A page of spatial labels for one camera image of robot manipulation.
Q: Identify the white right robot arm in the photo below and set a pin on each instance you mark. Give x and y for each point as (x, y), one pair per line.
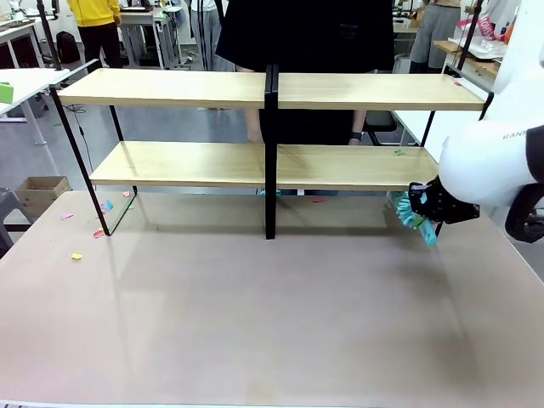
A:
(489, 157)

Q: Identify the teal paper scrap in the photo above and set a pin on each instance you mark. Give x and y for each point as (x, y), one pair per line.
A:
(108, 205)

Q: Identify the grey background desk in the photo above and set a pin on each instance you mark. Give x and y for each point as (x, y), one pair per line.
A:
(140, 21)

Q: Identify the person's left hand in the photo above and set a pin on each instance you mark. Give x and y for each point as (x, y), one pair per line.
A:
(356, 142)

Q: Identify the pink red paper scrap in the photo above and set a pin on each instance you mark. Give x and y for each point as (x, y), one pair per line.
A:
(98, 233)

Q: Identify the grey stool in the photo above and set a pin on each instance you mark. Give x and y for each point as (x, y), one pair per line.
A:
(10, 208)

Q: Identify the person in yellow jacket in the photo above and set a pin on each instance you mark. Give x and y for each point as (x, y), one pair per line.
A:
(95, 21)

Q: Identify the teal microfiber duster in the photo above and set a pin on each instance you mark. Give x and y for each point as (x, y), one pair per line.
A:
(414, 217)

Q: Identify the green block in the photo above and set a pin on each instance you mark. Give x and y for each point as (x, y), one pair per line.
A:
(5, 92)

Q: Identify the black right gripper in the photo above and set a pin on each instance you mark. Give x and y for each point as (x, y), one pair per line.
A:
(450, 208)

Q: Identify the person in black clothing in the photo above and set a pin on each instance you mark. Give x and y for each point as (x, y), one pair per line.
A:
(306, 34)

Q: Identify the black stand pole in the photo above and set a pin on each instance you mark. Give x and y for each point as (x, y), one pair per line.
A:
(47, 34)

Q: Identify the yellow paper scrap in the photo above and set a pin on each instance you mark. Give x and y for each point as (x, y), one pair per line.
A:
(77, 256)

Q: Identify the teal fluffy cloth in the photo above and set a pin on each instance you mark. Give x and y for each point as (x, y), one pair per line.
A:
(272, 192)

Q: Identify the cardboard box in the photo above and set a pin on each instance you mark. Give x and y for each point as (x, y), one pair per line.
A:
(42, 193)

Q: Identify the person's left forearm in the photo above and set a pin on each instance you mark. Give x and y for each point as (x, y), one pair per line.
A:
(359, 121)

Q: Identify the black backpack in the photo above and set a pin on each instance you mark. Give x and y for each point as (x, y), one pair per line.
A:
(68, 47)

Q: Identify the person in grey clothes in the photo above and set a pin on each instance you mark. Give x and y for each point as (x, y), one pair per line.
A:
(433, 34)

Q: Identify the black wrist watch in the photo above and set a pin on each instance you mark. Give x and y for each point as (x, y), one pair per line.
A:
(356, 135)

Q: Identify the person in striped trousers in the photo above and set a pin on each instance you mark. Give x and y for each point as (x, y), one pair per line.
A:
(206, 34)

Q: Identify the wooden shelf unit black frame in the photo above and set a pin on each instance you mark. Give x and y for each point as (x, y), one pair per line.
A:
(374, 95)
(161, 91)

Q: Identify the person's right hand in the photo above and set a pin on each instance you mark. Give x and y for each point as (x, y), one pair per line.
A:
(254, 134)

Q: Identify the dark folding chair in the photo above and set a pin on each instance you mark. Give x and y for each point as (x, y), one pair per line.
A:
(382, 123)

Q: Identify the person's right forearm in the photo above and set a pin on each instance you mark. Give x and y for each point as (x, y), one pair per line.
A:
(253, 117)

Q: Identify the white table with grey legs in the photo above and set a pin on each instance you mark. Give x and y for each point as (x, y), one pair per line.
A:
(25, 85)

